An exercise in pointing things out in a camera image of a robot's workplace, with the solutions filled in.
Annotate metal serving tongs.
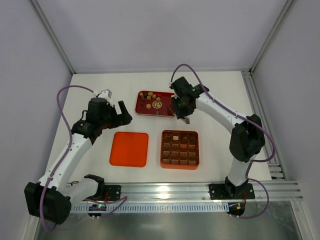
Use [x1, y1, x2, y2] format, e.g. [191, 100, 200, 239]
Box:
[169, 106, 190, 125]

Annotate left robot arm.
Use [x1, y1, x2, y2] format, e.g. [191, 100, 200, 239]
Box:
[24, 97, 133, 225]

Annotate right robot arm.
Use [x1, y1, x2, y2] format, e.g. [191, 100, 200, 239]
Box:
[169, 77, 266, 200]

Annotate orange chocolate box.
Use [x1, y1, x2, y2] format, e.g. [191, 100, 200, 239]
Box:
[160, 130, 200, 170]

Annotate red rectangular tray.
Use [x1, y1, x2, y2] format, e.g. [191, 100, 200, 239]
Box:
[135, 90, 174, 117]

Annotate orange box lid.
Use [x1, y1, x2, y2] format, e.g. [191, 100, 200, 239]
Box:
[109, 131, 149, 168]

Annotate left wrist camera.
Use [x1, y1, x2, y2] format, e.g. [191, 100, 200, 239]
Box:
[96, 89, 112, 104]

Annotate aluminium mounting rail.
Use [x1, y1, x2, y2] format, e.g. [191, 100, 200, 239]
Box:
[118, 180, 304, 201]

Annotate slotted cable duct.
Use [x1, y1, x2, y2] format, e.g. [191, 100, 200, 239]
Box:
[70, 201, 229, 214]

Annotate right aluminium frame rail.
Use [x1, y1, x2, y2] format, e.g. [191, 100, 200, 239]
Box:
[241, 69, 287, 181]

